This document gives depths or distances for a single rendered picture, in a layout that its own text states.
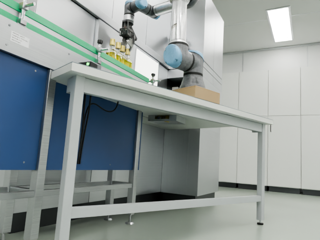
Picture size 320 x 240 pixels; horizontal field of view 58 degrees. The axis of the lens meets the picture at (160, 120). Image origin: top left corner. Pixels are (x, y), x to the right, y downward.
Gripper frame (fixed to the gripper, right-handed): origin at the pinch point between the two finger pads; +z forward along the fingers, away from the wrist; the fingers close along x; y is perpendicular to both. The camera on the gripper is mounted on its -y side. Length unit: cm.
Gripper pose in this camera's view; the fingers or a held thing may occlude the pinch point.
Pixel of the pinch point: (127, 50)
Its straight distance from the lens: 210.6
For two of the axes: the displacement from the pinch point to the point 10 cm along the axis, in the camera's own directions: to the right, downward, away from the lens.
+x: 8.9, -0.1, -4.5
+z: -0.6, 9.9, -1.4
